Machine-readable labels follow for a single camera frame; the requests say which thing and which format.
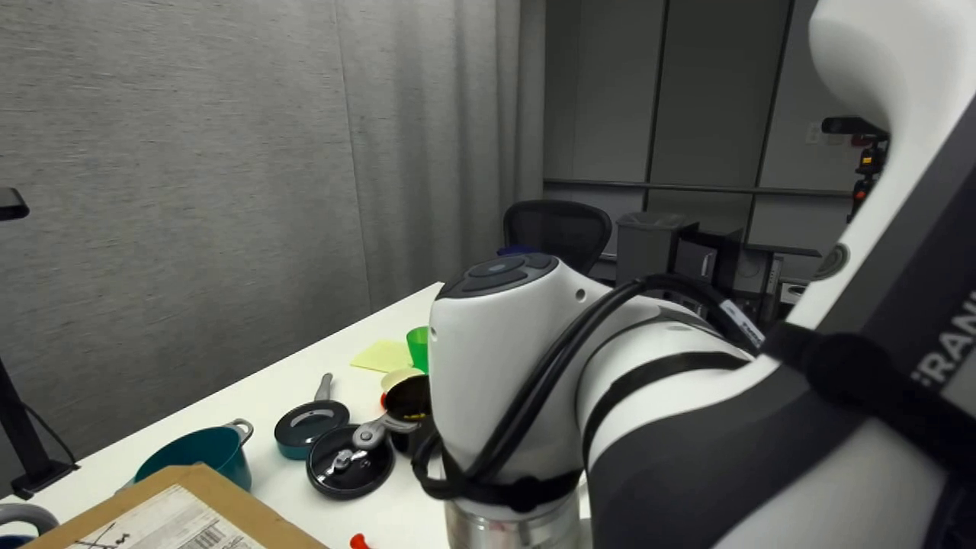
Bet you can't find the black camera on stand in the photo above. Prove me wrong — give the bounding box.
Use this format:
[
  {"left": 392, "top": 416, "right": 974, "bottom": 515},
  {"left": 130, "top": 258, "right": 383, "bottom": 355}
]
[{"left": 821, "top": 112, "right": 896, "bottom": 206}]

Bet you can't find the black toy frying pan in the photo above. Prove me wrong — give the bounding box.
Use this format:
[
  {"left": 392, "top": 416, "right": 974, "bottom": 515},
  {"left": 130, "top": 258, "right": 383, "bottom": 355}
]
[{"left": 270, "top": 370, "right": 354, "bottom": 464}]

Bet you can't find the black computer box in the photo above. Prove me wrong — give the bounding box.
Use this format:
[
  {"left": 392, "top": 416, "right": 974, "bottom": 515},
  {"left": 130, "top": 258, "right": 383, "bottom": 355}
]
[{"left": 612, "top": 210, "right": 786, "bottom": 303}]

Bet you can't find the black camera tripod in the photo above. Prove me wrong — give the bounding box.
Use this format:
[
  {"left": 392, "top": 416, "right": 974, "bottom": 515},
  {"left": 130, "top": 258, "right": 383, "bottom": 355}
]
[{"left": 0, "top": 185, "right": 80, "bottom": 501}]

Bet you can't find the green translucent cup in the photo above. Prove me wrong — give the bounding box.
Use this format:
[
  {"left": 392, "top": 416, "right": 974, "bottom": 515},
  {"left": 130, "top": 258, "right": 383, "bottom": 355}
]
[{"left": 403, "top": 322, "right": 435, "bottom": 374}]

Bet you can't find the grey blue round container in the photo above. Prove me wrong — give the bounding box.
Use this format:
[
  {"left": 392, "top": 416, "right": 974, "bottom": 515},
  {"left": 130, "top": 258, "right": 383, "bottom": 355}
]
[{"left": 0, "top": 501, "right": 60, "bottom": 549}]

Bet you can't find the black office chair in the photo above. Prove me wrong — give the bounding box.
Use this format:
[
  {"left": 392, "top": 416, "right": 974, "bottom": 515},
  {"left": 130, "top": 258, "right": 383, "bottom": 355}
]
[{"left": 499, "top": 196, "right": 617, "bottom": 276}]

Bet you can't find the teal toy pot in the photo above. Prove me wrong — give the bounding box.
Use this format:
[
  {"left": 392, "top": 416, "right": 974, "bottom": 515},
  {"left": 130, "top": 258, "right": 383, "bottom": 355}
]
[{"left": 130, "top": 418, "right": 257, "bottom": 495}]

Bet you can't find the grey curtain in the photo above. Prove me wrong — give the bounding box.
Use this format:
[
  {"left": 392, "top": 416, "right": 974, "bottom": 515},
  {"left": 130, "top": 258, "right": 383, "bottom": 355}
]
[{"left": 332, "top": 0, "right": 546, "bottom": 303}]

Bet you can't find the cardboard box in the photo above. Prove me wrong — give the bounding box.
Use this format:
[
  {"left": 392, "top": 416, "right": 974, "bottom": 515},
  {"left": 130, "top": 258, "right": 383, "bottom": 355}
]
[{"left": 24, "top": 464, "right": 329, "bottom": 549}]

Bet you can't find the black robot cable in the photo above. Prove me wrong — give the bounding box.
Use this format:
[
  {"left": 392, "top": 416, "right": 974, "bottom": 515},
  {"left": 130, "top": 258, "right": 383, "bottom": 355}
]
[{"left": 410, "top": 271, "right": 774, "bottom": 511}]

